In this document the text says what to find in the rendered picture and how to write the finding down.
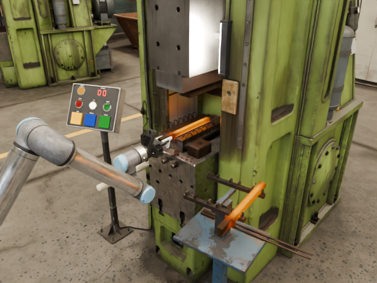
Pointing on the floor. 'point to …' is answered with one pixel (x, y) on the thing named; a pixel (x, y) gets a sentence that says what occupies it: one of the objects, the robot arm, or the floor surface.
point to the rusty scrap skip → (129, 27)
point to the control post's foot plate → (109, 234)
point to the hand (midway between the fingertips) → (169, 136)
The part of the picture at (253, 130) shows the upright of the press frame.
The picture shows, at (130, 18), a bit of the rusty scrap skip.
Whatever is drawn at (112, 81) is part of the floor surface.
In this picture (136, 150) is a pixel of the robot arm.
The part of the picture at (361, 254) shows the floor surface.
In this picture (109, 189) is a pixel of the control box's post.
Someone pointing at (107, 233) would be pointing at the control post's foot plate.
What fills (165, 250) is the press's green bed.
